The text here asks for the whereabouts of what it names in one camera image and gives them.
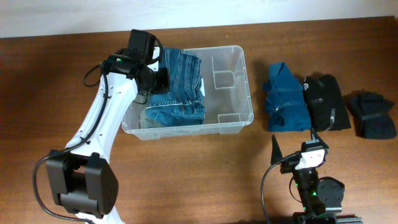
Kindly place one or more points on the black garment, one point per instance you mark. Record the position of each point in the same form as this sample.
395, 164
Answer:
325, 103

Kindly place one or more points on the white label in bin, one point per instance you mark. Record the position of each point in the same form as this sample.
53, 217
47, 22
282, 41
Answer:
202, 88

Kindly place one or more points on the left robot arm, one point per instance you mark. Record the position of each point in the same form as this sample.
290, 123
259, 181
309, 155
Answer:
80, 176

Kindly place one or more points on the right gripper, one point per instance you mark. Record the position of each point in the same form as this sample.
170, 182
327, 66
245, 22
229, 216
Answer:
289, 164

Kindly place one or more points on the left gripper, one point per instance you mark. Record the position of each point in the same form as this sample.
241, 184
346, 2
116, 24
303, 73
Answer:
160, 82

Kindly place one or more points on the clear plastic storage bin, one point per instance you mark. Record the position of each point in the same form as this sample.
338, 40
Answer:
227, 97

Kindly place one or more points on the teal blue garment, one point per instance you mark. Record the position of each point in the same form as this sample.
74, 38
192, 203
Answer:
285, 104

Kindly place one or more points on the dark navy garment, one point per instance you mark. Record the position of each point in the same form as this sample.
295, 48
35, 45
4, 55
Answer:
371, 113

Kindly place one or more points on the light blue jeans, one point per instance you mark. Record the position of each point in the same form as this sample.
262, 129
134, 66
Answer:
147, 122

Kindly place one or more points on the dark blue jeans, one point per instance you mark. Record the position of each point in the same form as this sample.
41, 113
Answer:
183, 105

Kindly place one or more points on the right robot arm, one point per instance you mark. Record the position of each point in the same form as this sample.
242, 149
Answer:
321, 197

